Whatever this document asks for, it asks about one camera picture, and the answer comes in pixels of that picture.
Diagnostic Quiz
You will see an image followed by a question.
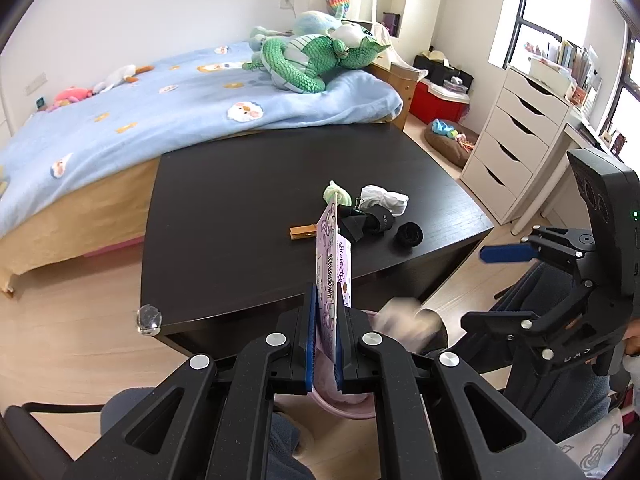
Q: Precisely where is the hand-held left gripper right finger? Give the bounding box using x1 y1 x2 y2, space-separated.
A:
336 305 586 480

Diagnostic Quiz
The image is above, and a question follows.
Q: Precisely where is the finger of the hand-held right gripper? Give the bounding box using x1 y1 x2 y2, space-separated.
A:
478 227 597 268
460 289 597 392

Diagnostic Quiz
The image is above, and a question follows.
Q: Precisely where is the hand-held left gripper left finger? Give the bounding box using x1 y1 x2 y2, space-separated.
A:
62 282 322 480

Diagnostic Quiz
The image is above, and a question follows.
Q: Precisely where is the pink plastic bin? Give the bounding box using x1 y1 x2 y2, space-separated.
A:
307 310 382 421

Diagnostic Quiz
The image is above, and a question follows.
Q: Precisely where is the purple printed paper card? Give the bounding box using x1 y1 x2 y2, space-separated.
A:
315 203 353 366

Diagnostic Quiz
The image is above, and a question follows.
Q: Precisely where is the white cloth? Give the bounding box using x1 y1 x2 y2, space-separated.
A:
358 184 410 218

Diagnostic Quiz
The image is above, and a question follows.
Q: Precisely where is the black cloth bundle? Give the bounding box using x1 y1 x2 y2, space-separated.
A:
340 207 397 242

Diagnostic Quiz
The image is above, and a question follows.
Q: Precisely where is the person's right forearm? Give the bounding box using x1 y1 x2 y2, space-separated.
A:
622 354 640 403

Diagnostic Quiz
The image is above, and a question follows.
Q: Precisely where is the person's right foot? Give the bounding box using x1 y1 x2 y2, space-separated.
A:
374 297 449 357

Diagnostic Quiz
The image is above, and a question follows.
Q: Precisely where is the person's right leg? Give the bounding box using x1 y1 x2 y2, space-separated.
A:
447 264 628 443

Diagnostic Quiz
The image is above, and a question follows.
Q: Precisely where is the white drawer chest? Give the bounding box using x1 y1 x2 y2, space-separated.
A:
459 66 574 227

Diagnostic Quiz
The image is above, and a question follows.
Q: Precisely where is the white desk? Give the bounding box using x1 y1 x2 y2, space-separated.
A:
519 109 608 235

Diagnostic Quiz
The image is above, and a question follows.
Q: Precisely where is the brown pet bed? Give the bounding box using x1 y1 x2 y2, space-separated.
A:
424 119 480 169

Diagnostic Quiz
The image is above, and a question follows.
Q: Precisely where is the black wooden table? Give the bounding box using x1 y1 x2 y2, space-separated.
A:
140 122 496 362

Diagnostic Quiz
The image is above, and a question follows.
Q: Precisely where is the white printed shirt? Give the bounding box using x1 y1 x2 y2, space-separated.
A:
557 406 634 479

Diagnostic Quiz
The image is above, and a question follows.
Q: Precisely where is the red storage box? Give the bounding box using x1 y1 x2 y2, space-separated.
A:
408 79 471 126

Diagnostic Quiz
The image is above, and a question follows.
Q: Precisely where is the clear corner protector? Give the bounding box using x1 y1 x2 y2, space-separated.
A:
135 303 164 334

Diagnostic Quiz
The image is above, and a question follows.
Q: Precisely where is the white box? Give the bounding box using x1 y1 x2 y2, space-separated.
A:
527 57 574 94

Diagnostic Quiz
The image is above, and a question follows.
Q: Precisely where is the row of books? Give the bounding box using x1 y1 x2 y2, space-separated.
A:
524 39 603 107

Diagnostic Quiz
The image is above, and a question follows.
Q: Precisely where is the black storage box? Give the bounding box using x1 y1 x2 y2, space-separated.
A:
412 54 474 88

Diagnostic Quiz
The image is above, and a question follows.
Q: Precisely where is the wooden headboard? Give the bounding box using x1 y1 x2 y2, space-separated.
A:
371 52 427 132

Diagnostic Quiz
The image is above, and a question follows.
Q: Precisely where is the window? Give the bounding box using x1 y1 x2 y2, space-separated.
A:
506 0 640 138

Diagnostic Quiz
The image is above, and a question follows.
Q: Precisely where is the beige bed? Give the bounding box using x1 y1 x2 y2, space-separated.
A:
0 40 407 302

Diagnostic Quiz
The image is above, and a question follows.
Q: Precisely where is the blue printed blanket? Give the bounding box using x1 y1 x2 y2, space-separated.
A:
0 40 404 238

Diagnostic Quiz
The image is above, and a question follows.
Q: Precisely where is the green dragon plush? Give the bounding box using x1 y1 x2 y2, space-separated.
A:
242 31 394 94

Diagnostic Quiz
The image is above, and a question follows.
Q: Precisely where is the light blue plush toy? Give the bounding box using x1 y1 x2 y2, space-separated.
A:
249 10 347 52

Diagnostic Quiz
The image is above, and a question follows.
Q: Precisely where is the white goose plush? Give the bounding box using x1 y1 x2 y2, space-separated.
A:
92 63 154 94

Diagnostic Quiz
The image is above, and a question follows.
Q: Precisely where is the pink plush toy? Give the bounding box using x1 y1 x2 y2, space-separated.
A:
46 85 94 112

